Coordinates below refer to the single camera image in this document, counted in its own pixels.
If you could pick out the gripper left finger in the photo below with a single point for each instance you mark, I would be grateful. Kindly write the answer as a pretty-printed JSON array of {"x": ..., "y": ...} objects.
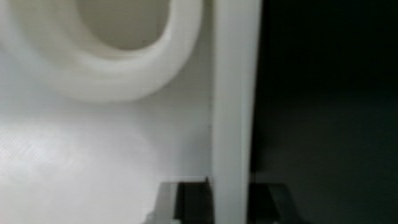
[{"x": 184, "y": 204}]

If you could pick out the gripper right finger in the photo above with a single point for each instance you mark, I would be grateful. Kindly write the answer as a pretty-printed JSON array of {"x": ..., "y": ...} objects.
[{"x": 273, "y": 209}]

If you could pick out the white square tabletop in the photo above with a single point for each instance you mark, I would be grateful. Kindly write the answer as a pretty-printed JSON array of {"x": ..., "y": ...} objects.
[{"x": 127, "y": 92}]

